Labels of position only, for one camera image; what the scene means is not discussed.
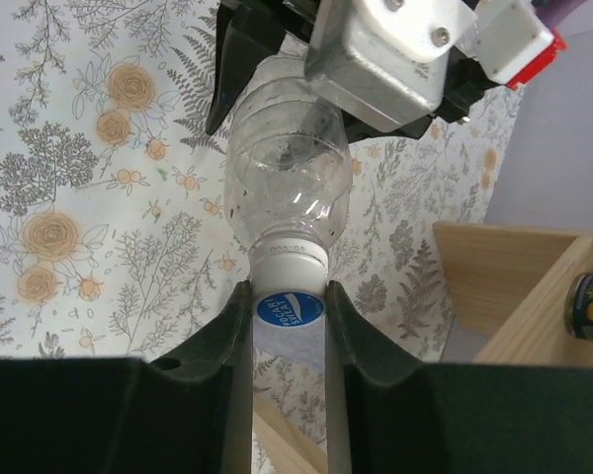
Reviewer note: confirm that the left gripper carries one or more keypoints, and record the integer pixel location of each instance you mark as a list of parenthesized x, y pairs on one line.
[(466, 84)]

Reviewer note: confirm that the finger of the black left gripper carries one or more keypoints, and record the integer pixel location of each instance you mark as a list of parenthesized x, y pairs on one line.
[(247, 32)]

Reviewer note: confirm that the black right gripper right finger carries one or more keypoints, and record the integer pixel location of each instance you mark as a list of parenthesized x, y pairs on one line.
[(389, 412)]

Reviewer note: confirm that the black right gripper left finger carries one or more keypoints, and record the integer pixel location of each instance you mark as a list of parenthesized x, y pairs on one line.
[(189, 411)]

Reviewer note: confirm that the clear plastic bottle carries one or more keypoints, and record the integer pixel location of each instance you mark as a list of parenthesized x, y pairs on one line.
[(288, 163)]

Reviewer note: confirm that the blue tinted plastic bottle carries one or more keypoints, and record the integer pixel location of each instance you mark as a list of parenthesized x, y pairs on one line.
[(304, 345)]

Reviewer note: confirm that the white bottle cap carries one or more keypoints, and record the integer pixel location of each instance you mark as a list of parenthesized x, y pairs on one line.
[(288, 275)]

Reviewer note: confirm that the wooden shelf unit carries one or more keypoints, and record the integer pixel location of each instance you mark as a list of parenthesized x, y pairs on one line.
[(508, 282)]

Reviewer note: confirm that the tin can on shelf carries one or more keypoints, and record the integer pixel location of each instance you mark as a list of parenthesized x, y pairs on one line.
[(578, 313)]

